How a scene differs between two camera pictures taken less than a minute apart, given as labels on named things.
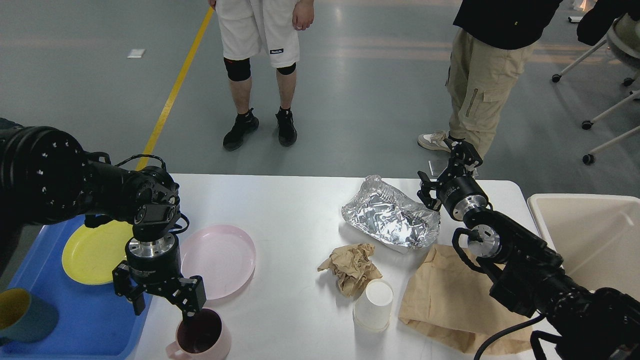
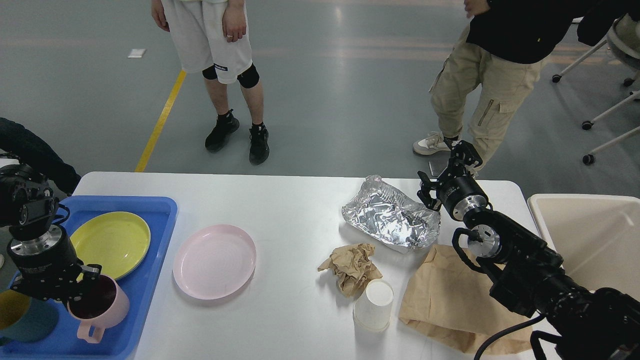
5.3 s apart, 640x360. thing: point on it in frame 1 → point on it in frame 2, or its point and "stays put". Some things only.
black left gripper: [155, 267] → [48, 260]
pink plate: [224, 255] stays put
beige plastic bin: [597, 237] stays put
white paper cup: [372, 310] stays put
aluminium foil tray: [380, 210] stays put
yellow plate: [91, 254] stays put
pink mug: [205, 336] → [97, 304]
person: [246, 26] → [211, 38]
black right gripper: [461, 192] stays put
